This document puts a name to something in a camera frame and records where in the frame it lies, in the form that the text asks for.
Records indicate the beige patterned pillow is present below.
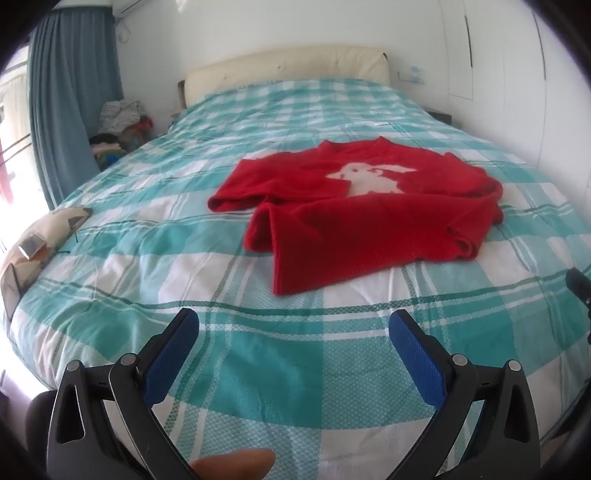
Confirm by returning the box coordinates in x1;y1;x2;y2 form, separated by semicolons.
0;207;93;319

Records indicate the teal checked bedsheet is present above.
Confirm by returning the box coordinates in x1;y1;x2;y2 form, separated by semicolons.
9;78;587;480

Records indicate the pile of clothes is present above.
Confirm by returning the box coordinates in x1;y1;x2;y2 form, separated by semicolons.
90;98;155;171

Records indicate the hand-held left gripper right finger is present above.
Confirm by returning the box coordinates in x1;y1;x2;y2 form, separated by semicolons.
389;309;541;480

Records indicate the white wardrobe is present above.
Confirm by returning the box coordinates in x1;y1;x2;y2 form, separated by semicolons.
438;0;591;181

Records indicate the silver phone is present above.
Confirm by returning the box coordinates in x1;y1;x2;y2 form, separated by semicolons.
18;234;46;260

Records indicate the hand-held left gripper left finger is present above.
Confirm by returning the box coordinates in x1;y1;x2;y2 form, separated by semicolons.
46;308;201;480

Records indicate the red sweater with white rabbit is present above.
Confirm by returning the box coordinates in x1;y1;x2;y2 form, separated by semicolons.
208;136;504;296

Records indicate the red hanging garment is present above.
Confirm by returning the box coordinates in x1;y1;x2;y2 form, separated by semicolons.
0;159;14;204

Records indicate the blue curtain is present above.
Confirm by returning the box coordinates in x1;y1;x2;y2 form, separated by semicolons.
28;9;125;208

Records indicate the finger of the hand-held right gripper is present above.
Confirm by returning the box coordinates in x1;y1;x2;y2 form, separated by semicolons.
566;267;591;344

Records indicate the thin dark cable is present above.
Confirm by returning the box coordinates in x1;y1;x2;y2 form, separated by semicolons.
54;226;79;256

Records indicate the dark window railing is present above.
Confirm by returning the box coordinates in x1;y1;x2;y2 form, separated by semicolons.
0;131;33;160

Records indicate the cream padded headboard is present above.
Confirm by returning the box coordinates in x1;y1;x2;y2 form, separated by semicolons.
185;44;392;108

